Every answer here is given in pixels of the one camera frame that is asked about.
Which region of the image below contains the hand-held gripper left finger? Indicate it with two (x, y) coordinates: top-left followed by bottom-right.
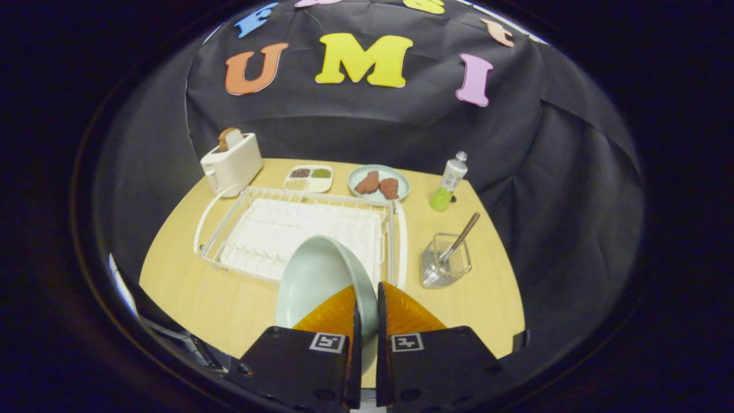
(229, 284), (363, 411)

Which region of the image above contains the white wire dish rack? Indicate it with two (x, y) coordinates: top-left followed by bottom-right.
(194, 184), (408, 290)

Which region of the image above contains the clear wire basket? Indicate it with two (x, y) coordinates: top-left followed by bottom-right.
(420, 232), (473, 289)

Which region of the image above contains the pale green plate with meat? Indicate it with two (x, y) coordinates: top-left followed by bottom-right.
(348, 165), (411, 202)

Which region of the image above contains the white divided seasoning dish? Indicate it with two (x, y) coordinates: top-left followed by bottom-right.
(283, 165), (334, 193)

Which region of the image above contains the brown bread slice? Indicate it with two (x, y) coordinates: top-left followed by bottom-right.
(218, 127), (244, 153)

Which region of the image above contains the black backdrop cloth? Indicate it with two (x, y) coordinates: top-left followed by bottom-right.
(92, 0), (646, 368)

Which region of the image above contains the white toaster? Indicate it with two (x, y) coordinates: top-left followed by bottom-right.
(200, 133), (264, 198)

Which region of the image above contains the wooden handled metal spoon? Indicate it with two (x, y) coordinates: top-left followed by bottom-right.
(439, 212), (481, 270)

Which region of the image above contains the green drink bottle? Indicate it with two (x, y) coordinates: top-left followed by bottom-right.
(430, 151), (468, 212)

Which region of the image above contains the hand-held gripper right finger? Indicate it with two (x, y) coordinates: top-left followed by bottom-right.
(376, 281), (517, 411)

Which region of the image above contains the white drain tray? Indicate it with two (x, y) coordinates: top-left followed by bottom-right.
(220, 198), (384, 283)

